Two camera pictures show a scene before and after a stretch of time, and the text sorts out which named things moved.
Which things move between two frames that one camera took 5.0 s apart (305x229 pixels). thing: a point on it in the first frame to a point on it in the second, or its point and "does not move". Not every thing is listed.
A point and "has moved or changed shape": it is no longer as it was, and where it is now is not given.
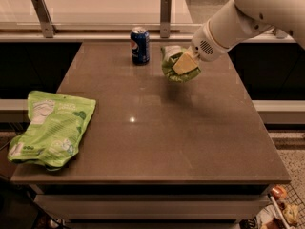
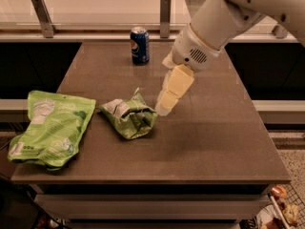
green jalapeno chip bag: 169,55 has moved or changed shape
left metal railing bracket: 42,10 does not move
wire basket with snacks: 283,209 does not move
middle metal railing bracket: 165,15 does not move
